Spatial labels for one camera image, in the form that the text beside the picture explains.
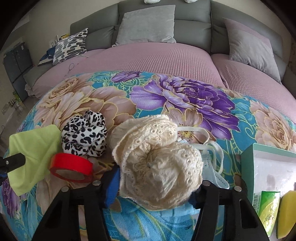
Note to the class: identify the blue face mask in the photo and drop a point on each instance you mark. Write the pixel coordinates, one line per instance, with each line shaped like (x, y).
(212, 157)

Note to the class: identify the gray sofa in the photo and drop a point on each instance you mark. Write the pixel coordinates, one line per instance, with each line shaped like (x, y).
(192, 27)

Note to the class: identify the green yellow scouring sponge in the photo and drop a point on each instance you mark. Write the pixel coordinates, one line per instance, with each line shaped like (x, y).
(286, 215)

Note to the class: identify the lime green cloth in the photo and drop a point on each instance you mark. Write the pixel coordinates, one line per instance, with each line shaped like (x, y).
(32, 152)

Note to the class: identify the gray pink throw pillow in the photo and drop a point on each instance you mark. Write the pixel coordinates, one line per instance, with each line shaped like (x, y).
(249, 47)

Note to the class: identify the green tissue pack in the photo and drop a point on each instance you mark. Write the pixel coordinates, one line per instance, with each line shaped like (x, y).
(266, 205)

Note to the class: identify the blue cushion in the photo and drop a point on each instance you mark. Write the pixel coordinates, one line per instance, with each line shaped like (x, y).
(48, 56)

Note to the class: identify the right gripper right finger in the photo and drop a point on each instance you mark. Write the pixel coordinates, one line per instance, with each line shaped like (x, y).
(229, 207)

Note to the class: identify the pink sofa cover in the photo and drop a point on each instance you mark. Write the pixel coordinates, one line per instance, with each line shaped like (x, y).
(179, 60)

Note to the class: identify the floral blue blanket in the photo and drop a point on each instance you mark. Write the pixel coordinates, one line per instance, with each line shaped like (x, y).
(233, 120)

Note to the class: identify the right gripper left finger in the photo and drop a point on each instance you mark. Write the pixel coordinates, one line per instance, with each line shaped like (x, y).
(61, 220)

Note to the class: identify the cream lace scrunchie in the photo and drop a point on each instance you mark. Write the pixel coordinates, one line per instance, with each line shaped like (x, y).
(156, 171)

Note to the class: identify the dark cabinet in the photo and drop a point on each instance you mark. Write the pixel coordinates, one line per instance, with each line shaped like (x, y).
(17, 62)

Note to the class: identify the white tray teal rim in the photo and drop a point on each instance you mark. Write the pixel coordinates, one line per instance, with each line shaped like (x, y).
(267, 168)

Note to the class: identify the black white patterned pillow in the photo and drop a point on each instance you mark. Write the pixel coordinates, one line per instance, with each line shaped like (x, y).
(70, 47)

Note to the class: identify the leopard print scrunchie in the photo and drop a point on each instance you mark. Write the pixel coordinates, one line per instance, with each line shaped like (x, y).
(85, 135)

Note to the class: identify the red tape roll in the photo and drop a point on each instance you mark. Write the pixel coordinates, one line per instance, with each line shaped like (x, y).
(71, 168)

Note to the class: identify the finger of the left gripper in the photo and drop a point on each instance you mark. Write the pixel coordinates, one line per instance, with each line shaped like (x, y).
(11, 163)

